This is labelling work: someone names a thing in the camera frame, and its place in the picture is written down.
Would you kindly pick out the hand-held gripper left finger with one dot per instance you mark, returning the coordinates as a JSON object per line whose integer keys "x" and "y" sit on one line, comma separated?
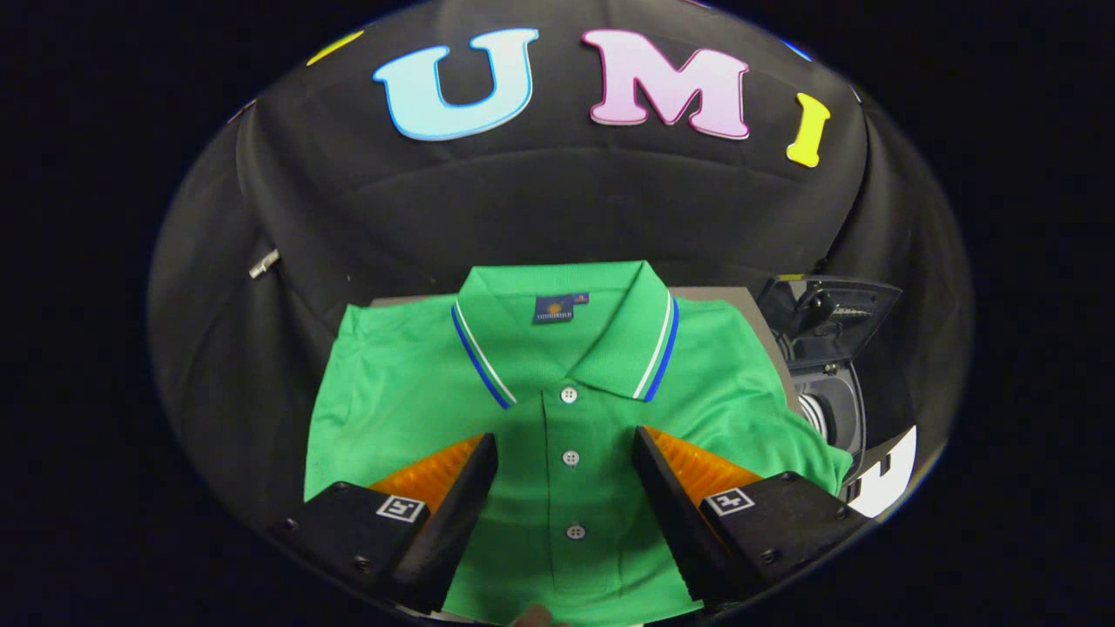
{"x": 453, "y": 509}

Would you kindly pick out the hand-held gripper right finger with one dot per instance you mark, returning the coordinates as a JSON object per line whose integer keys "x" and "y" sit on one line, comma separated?
{"x": 675, "y": 505}

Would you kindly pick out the green polo shirt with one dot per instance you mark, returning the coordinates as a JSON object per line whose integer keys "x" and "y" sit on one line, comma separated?
{"x": 409, "y": 392}

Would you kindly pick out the small metal clip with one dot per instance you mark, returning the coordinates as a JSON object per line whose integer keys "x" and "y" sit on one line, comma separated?
{"x": 264, "y": 262}

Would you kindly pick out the black backdrop cloth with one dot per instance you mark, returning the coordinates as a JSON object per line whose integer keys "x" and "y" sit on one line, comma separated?
{"x": 540, "y": 209}

